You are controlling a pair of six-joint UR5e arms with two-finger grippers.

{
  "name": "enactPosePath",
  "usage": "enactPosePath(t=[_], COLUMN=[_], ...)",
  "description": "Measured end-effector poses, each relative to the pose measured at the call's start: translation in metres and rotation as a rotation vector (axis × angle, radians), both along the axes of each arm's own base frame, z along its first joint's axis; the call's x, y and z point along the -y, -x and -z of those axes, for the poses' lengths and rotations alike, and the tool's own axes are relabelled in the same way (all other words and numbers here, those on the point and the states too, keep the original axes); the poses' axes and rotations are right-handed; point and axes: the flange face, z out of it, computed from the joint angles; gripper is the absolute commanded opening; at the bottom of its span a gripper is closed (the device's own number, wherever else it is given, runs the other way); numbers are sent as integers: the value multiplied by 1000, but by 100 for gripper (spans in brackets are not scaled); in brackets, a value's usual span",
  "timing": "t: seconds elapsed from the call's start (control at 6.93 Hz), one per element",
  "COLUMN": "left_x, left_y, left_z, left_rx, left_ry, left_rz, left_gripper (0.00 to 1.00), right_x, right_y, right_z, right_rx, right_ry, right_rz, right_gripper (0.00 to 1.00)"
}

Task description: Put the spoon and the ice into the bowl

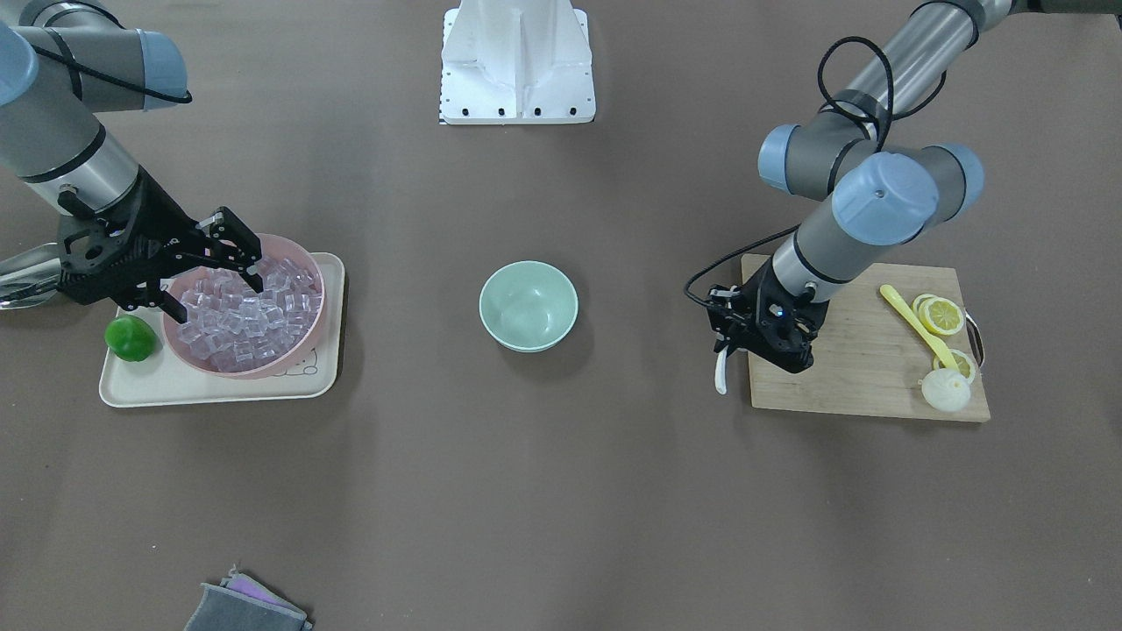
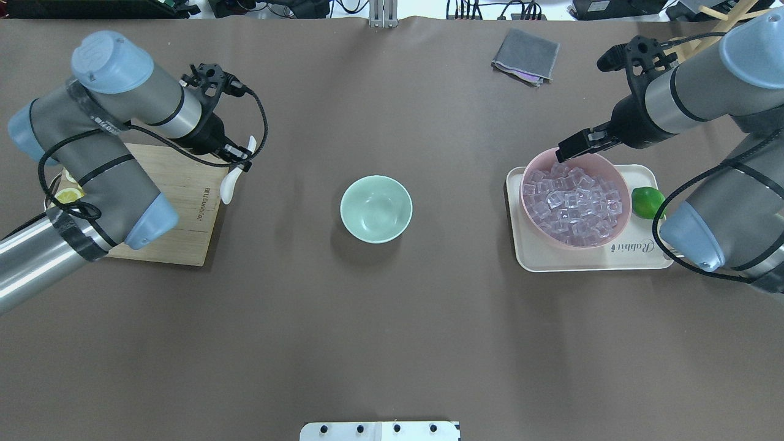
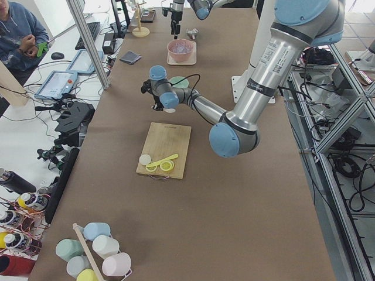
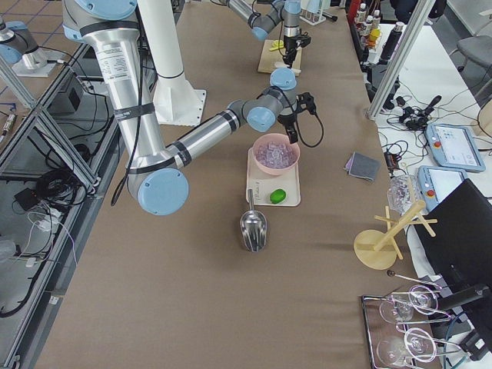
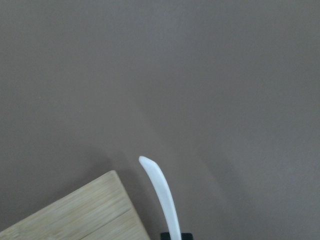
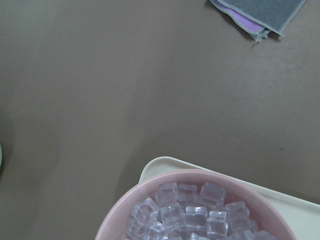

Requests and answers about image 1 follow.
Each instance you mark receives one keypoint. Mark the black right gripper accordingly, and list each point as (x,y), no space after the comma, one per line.
(151,224)

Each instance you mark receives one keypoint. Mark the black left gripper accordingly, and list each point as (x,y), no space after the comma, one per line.
(759,308)

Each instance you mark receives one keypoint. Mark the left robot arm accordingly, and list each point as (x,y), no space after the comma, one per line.
(871,197)

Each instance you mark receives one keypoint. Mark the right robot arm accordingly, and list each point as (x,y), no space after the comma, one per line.
(65,63)

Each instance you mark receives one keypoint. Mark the pile of clear ice cubes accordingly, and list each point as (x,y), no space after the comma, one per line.
(230,328)

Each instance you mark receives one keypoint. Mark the pink bowl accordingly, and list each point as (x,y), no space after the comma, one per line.
(274,247)

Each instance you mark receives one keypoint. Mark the steel ice scoop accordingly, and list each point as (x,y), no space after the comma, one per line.
(30,279)

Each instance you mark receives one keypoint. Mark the mint green bowl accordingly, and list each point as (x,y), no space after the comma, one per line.
(528,306)

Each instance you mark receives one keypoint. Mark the green lime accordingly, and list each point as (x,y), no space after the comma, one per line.
(130,338)

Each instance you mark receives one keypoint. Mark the beige plastic tray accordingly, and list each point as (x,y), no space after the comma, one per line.
(166,379)

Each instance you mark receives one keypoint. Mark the bamboo cutting board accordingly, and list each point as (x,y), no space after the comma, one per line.
(867,359)

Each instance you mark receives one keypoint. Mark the lemon slice bottom stack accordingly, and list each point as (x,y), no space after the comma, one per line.
(918,301)

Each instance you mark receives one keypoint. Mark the lemon slice stack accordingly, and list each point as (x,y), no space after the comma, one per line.
(918,301)
(942,317)

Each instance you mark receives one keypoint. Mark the yellow plastic knife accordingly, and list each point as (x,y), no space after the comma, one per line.
(893,297)

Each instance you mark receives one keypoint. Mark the lemon slice top stack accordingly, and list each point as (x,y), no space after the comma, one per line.
(942,317)

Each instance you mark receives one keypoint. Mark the lemon slice near bun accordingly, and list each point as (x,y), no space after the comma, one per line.
(962,362)

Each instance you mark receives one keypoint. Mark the grey folded cloth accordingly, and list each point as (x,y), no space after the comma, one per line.
(241,602)

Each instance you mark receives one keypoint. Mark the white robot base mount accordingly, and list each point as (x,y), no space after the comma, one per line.
(516,62)

